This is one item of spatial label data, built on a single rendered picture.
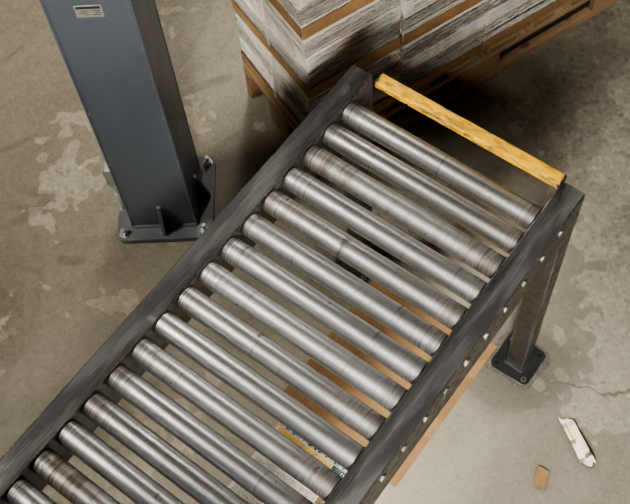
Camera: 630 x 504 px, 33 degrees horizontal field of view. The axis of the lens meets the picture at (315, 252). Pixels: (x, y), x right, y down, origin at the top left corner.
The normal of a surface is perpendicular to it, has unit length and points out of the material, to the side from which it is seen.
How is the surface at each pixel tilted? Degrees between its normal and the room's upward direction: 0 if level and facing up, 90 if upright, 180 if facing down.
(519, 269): 0
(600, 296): 0
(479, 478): 0
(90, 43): 90
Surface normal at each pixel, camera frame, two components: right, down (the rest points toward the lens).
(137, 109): 0.01, 0.88
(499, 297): -0.05, -0.47
